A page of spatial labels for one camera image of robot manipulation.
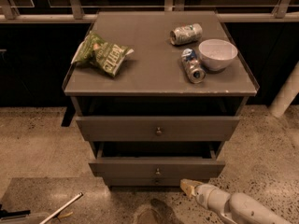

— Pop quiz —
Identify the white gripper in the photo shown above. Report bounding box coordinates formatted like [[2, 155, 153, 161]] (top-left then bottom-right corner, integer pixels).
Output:
[[180, 179, 231, 213]]

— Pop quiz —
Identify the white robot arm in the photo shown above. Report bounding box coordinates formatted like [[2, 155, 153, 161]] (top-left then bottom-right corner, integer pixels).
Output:
[[180, 179, 291, 224]]

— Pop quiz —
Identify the grey bottom drawer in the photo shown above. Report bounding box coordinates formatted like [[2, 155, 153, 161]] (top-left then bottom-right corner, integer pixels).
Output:
[[102, 176, 200, 188]]

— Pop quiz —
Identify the grey wooden drawer cabinet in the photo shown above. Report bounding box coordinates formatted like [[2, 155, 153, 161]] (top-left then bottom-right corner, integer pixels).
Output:
[[61, 10, 261, 189]]

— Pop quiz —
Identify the grey top drawer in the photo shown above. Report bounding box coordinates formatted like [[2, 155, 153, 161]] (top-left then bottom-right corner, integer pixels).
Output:
[[76, 116, 239, 142]]

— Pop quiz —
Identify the white rod on floor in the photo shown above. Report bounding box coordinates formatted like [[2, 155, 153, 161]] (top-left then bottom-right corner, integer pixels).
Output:
[[39, 192, 84, 224]]

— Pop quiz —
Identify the crushed blue silver can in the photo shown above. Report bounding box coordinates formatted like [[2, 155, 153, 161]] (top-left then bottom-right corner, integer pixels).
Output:
[[181, 49, 206, 84]]

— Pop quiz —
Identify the white pillar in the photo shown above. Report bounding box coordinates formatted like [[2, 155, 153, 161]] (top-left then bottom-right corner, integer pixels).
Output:
[[269, 62, 299, 118]]

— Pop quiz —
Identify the white bowl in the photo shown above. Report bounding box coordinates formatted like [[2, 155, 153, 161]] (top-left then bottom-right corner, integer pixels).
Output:
[[198, 39, 238, 71]]

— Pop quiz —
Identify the crushed silver green can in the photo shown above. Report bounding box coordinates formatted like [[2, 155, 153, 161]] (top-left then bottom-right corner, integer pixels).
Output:
[[170, 23, 203, 46]]

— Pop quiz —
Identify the green Kettle chip bag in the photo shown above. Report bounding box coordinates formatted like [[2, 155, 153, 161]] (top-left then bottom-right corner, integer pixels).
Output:
[[72, 31, 134, 77]]

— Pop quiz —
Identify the black tool on floor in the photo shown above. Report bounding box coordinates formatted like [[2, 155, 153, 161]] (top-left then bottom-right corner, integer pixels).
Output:
[[0, 204, 31, 219]]

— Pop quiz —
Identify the metal window railing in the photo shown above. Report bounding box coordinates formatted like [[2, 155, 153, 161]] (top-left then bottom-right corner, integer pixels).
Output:
[[0, 0, 299, 23]]

